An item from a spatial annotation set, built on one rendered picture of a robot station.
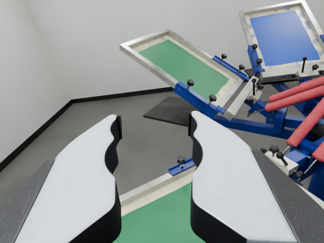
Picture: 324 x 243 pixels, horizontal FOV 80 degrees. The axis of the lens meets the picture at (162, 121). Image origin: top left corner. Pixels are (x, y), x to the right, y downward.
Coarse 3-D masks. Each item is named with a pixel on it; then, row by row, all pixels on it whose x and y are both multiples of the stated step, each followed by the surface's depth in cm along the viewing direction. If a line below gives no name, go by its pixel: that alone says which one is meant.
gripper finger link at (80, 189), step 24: (120, 120) 12; (72, 144) 9; (96, 144) 9; (72, 168) 8; (96, 168) 8; (48, 192) 7; (72, 192) 7; (96, 192) 7; (48, 216) 6; (72, 216) 6; (96, 216) 6; (120, 216) 7; (24, 240) 5; (48, 240) 5; (72, 240) 5; (96, 240) 6
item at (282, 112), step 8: (320, 96) 129; (304, 104) 133; (312, 104) 132; (280, 112) 120; (304, 112) 135; (280, 120) 116; (288, 120) 118; (296, 120) 116; (320, 120) 112; (280, 128) 119; (296, 128) 118; (304, 144) 94; (312, 144) 93; (320, 144) 96; (312, 152) 91; (312, 160) 88; (312, 168) 94; (320, 168) 90
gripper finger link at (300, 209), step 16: (256, 160) 8; (272, 176) 7; (288, 176) 7; (272, 192) 6; (288, 192) 6; (304, 192) 6; (288, 208) 6; (304, 208) 6; (320, 208) 6; (288, 224) 5; (304, 224) 5; (320, 224) 5; (304, 240) 5; (320, 240) 5
